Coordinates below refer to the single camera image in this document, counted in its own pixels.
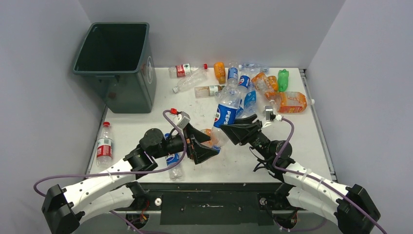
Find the dark green plastic bin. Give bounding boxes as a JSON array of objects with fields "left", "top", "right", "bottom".
[{"left": 73, "top": 22, "right": 157, "bottom": 114}]

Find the clear crushed bottle back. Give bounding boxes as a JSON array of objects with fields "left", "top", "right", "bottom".
[{"left": 238, "top": 63, "right": 269, "bottom": 74}]

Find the blue label water bottle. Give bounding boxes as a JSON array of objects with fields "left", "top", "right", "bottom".
[{"left": 226, "top": 61, "right": 239, "bottom": 87}]

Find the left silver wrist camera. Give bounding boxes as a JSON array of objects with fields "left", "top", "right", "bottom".
[{"left": 173, "top": 112, "right": 190, "bottom": 130}]

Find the crushed orange label bottle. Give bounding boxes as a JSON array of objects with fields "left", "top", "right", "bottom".
[{"left": 200, "top": 128, "right": 218, "bottom": 149}]

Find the orange crushed bottle back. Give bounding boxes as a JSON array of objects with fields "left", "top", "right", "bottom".
[{"left": 251, "top": 72, "right": 274, "bottom": 95}]

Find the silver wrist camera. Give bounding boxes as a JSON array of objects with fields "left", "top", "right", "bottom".
[
  {"left": 173, "top": 112, "right": 190, "bottom": 130},
  {"left": 263, "top": 105, "right": 283, "bottom": 121}
]

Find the large Pepsi bottle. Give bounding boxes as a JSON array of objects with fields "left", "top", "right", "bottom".
[{"left": 210, "top": 86, "right": 242, "bottom": 151}]

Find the large orange label bottle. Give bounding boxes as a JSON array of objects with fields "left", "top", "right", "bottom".
[{"left": 264, "top": 91, "right": 315, "bottom": 114}]

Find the green soda bottle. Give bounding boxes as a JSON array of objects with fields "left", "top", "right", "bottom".
[{"left": 278, "top": 69, "right": 289, "bottom": 92}]

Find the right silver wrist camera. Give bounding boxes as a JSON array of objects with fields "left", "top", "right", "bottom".
[{"left": 263, "top": 105, "right": 283, "bottom": 121}]

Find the light blue label bottle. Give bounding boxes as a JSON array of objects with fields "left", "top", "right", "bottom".
[{"left": 239, "top": 85, "right": 257, "bottom": 117}]

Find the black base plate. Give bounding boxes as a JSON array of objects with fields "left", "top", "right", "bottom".
[{"left": 116, "top": 182, "right": 297, "bottom": 226}]

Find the red label bottle back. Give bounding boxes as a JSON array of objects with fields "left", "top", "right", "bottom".
[{"left": 169, "top": 63, "right": 208, "bottom": 78}]

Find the small orange bottle right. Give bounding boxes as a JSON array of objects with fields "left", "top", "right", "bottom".
[{"left": 267, "top": 76, "right": 279, "bottom": 92}]

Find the red cap clear bottle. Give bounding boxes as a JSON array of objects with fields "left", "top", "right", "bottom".
[{"left": 95, "top": 121, "right": 113, "bottom": 169}]

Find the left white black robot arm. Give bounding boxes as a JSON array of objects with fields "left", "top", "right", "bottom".
[{"left": 41, "top": 124, "right": 219, "bottom": 234}]

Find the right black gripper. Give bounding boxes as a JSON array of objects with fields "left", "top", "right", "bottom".
[{"left": 220, "top": 114, "right": 273, "bottom": 161}]

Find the clear bottle silver cap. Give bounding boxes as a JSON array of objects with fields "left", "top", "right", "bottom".
[{"left": 256, "top": 93, "right": 272, "bottom": 115}]

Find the small orange juice bottle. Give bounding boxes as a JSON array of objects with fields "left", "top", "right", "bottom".
[{"left": 213, "top": 62, "right": 226, "bottom": 84}]

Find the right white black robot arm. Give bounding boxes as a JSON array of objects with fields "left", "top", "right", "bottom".
[{"left": 221, "top": 115, "right": 386, "bottom": 234}]

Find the brown stained bottle green cap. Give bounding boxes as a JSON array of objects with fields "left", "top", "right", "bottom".
[{"left": 194, "top": 85, "right": 225, "bottom": 98}]

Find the clear bottle white cap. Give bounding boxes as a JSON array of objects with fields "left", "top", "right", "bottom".
[{"left": 172, "top": 70, "right": 207, "bottom": 94}]

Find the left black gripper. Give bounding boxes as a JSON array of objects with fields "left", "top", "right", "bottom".
[{"left": 151, "top": 122, "right": 218, "bottom": 163}]

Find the small Pepsi bottle blue cap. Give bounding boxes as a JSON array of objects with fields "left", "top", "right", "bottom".
[{"left": 165, "top": 153, "right": 183, "bottom": 181}]

